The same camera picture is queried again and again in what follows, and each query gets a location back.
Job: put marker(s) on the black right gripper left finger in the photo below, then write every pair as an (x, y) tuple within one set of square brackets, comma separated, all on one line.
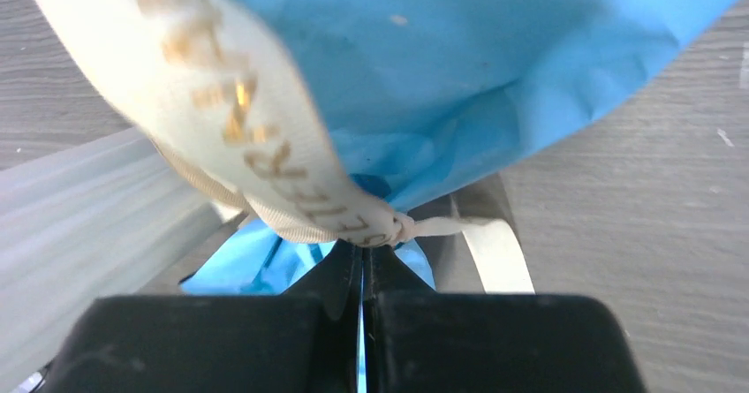
[(303, 340)]

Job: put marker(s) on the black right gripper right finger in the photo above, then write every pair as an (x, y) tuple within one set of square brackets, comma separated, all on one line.
[(420, 340)]

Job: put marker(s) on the blue wrapping paper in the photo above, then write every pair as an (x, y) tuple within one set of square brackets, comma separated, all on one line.
[(424, 97)]

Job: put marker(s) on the beige printed ribbon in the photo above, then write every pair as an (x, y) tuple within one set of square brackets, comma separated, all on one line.
[(213, 85)]

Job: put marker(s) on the white ribbed vase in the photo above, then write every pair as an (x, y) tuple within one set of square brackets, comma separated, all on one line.
[(100, 219)]

